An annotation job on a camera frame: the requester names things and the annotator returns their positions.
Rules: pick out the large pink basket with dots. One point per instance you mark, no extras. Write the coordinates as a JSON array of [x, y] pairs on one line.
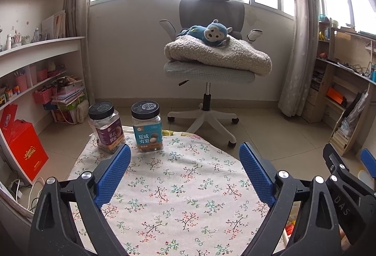
[[42, 96]]

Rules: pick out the wooden shelf unit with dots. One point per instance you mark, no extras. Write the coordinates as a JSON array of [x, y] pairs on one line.
[[349, 67]]

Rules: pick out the grey fabric seat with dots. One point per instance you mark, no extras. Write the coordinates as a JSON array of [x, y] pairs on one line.
[[11, 203]]

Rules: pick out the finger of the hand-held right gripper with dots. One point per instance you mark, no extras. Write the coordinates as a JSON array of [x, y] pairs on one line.
[[368, 160], [333, 159]]

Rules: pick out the beige fleece blanket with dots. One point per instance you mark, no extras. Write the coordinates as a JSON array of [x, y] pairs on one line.
[[223, 57]]

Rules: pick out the floral tablecloth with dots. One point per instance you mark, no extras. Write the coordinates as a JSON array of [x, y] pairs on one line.
[[176, 200]]

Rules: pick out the small pink basket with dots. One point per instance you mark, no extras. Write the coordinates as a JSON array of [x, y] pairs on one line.
[[42, 75]]

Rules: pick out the white plastic bin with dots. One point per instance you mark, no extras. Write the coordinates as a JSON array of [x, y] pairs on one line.
[[365, 179]]

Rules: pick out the beige lace curtain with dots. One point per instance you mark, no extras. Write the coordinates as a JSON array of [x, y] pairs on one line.
[[302, 53], [77, 23]]

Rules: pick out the blue monkey plush toy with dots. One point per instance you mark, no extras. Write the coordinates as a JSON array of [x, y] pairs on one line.
[[213, 34]]

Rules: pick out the clear plastic bag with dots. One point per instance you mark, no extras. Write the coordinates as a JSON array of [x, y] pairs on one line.
[[354, 117]]

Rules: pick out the white bookshelf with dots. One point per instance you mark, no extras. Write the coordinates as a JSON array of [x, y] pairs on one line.
[[38, 45]]

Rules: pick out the purple label plastic jar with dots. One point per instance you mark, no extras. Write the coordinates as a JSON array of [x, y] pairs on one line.
[[108, 135]]

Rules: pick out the grey office chair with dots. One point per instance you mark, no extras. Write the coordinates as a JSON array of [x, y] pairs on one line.
[[211, 12]]

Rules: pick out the white plush cloth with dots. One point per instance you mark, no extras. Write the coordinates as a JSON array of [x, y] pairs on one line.
[[82, 112]]

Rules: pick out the pink pen cup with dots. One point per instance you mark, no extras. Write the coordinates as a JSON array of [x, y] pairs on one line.
[[21, 82]]

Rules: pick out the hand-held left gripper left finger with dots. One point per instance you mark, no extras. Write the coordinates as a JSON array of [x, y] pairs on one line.
[[113, 176]]

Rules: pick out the pile of papers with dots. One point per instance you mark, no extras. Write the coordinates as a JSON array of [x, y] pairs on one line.
[[69, 92]]

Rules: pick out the blue label plastic jar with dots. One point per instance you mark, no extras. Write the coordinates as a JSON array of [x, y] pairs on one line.
[[147, 135]]

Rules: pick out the red gift box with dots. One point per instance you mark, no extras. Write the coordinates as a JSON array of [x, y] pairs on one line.
[[25, 150]]

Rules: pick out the orange box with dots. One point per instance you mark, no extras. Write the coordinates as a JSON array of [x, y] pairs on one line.
[[336, 96]]

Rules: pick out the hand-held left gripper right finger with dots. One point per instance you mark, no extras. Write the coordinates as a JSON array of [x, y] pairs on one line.
[[257, 176]]

